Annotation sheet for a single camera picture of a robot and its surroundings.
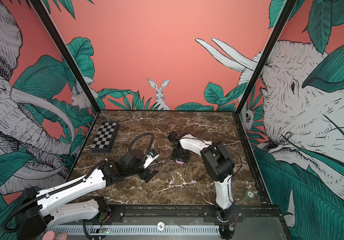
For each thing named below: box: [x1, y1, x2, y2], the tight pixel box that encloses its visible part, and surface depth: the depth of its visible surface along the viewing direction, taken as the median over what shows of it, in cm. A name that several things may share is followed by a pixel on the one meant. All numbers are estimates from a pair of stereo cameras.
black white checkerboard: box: [90, 121, 120, 153], surface depth 103 cm
